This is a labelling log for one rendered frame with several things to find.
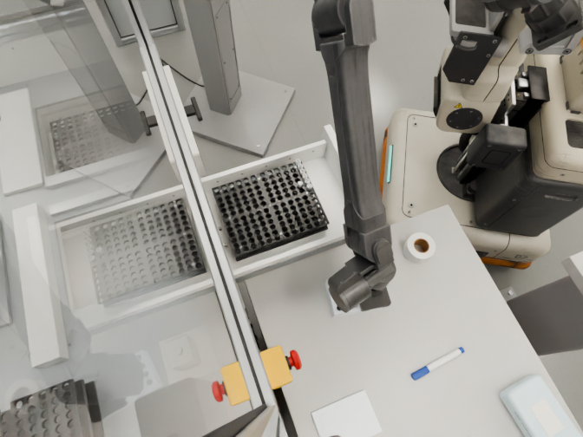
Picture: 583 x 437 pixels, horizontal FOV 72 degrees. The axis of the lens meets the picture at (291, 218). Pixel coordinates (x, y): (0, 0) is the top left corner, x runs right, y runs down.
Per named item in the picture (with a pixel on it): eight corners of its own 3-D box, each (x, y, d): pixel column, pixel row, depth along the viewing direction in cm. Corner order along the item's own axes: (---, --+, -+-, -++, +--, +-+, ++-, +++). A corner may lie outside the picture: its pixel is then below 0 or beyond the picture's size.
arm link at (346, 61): (377, -13, 55) (335, 1, 64) (342, -8, 53) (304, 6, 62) (400, 259, 72) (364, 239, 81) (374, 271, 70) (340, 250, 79)
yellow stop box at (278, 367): (283, 346, 86) (283, 342, 79) (295, 381, 83) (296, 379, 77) (259, 355, 85) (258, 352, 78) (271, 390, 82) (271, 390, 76)
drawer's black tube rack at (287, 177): (299, 172, 103) (300, 159, 97) (326, 233, 97) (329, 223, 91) (215, 200, 99) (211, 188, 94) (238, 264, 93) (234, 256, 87)
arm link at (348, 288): (389, 237, 70) (360, 222, 77) (336, 272, 67) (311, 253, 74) (404, 288, 75) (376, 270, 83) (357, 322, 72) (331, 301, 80)
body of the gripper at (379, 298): (360, 312, 84) (367, 304, 77) (347, 266, 88) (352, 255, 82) (389, 306, 85) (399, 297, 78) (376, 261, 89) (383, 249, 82)
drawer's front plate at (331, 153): (325, 147, 108) (330, 122, 98) (372, 243, 98) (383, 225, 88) (319, 150, 108) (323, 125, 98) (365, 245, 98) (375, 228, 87)
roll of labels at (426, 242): (430, 240, 105) (435, 234, 101) (429, 265, 102) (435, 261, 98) (403, 236, 105) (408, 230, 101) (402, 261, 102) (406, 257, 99)
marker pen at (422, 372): (459, 346, 94) (461, 345, 93) (463, 353, 94) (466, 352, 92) (409, 374, 92) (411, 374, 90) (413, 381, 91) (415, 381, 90)
